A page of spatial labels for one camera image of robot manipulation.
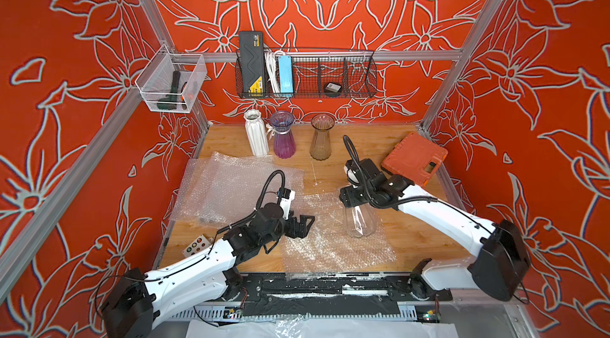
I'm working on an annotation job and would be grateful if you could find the white ribbed ceramic vase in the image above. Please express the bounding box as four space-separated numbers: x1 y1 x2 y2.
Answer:
244 109 269 157

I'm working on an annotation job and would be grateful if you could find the clear smooth glass vase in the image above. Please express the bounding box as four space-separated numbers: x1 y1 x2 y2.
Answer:
345 204 377 238

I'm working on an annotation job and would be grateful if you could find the white button control box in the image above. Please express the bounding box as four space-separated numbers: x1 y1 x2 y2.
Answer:
182 235 212 258

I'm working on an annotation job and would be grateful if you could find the clear ribbed glass vase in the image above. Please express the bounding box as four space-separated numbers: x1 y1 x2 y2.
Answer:
310 114 335 161

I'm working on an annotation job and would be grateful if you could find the orange plastic tool case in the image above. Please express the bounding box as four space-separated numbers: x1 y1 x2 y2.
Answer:
381 133 448 187

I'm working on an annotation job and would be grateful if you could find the white coiled cable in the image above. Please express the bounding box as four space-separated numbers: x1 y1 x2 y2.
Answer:
264 50 287 96

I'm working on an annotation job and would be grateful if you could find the black box with yellow label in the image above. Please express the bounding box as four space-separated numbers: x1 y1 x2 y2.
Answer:
238 31 266 97

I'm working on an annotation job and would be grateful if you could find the purple blue glass vase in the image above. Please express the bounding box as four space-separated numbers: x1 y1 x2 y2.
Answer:
269 111 296 159

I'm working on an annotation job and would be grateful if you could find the clear acrylic wall bin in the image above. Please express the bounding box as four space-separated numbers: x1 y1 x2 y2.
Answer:
135 45 207 114

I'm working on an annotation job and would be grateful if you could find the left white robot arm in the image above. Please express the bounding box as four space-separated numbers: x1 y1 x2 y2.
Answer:
98 203 315 337

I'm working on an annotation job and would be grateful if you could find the light blue box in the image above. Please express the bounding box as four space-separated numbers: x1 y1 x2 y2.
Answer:
278 55 294 96

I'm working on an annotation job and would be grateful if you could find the black wire wall basket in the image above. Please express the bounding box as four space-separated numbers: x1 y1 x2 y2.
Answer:
235 48 379 100

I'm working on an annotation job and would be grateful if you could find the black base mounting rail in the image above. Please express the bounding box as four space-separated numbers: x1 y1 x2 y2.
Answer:
204 272 453 321

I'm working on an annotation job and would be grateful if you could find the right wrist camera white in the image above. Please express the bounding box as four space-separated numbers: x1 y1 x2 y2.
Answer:
344 160 361 186

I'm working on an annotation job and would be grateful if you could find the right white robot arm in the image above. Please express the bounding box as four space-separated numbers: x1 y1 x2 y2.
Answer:
339 159 531 301

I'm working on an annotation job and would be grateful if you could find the bubble wrap sheet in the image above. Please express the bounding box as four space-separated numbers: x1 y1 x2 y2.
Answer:
281 193 397 275
171 152 304 227

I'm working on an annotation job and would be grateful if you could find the dark green handled tool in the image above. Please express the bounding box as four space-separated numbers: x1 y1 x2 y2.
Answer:
157 70 180 111

